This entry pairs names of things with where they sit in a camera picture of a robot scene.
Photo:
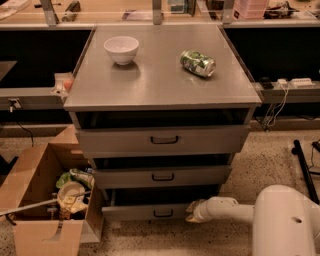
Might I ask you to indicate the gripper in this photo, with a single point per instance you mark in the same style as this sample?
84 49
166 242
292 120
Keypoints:
202 210

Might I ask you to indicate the grey bottom drawer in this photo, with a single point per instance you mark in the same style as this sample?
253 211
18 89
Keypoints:
153 203

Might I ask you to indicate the grey drawer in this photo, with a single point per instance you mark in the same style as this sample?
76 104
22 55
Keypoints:
153 203
161 177
162 141

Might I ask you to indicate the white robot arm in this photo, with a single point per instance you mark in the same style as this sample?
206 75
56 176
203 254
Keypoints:
284 221

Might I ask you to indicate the grey middle drawer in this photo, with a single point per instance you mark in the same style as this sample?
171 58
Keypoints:
161 177

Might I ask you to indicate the grey metal drawer cabinet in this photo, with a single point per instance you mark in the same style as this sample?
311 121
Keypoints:
155 90

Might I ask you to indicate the grey top drawer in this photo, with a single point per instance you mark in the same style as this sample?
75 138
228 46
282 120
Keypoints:
162 141

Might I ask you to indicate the black floor stand bar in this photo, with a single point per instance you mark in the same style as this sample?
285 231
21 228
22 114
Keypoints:
297 150

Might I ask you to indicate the cream bowl in box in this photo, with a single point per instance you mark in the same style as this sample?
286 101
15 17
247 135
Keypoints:
71 205

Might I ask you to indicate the green plastic bag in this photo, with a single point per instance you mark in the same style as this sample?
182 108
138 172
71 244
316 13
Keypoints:
76 175

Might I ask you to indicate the green soda can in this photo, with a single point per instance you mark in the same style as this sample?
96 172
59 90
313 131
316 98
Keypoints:
198 63

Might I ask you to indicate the white power strip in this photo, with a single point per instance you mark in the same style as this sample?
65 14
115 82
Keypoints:
301 82

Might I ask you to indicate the brown cardboard box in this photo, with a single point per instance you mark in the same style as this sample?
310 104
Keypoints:
32 180

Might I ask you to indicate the white ceramic bowl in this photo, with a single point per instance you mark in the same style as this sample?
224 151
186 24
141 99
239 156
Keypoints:
122 49

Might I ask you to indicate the small orange ball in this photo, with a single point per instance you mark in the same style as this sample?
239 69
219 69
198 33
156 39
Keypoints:
68 85

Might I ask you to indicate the grey metal rod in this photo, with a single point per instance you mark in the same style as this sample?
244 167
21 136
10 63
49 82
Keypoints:
47 202

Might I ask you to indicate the pink storage box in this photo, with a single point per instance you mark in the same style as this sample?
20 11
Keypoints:
249 9

